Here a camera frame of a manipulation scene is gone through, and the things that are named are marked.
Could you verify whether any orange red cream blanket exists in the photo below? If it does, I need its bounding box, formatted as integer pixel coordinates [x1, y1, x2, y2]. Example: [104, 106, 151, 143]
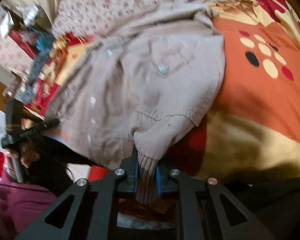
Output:
[40, 0, 300, 180]

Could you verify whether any grey striped garment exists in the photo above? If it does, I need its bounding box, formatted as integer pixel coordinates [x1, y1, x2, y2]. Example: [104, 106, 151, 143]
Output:
[26, 52, 50, 87]

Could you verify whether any person's left hand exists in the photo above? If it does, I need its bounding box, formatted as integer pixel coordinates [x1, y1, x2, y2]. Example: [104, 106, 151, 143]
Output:
[5, 140, 40, 177]

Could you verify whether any beige jacket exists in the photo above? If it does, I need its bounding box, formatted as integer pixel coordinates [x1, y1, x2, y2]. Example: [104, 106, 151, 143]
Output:
[45, 2, 225, 203]

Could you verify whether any blue plastic bag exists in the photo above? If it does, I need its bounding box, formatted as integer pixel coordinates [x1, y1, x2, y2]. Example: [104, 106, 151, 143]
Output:
[36, 32, 55, 53]

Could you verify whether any maroon left sleeve forearm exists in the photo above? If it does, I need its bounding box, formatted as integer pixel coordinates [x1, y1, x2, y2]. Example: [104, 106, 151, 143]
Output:
[0, 171, 57, 239]

